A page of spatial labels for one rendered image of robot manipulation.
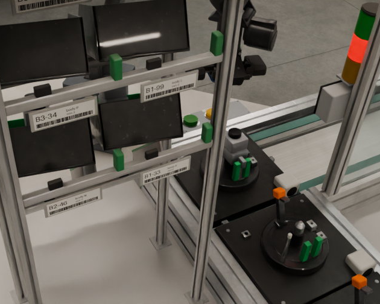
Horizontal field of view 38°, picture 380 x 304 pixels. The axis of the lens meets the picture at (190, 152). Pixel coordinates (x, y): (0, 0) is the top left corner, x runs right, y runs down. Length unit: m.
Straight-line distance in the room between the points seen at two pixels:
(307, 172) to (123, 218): 0.48
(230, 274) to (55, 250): 0.41
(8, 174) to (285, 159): 0.88
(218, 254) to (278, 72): 2.44
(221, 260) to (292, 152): 0.45
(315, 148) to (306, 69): 2.10
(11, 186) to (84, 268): 0.53
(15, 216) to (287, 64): 2.95
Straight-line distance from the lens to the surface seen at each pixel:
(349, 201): 1.43
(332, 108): 1.18
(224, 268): 1.16
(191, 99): 1.73
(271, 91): 3.34
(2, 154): 0.73
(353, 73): 1.16
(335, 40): 4.00
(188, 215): 1.24
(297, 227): 1.15
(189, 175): 1.31
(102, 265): 1.28
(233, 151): 1.25
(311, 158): 1.50
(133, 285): 1.24
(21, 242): 0.85
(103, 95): 1.08
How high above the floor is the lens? 1.88
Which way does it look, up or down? 41 degrees down
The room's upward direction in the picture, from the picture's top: 5 degrees clockwise
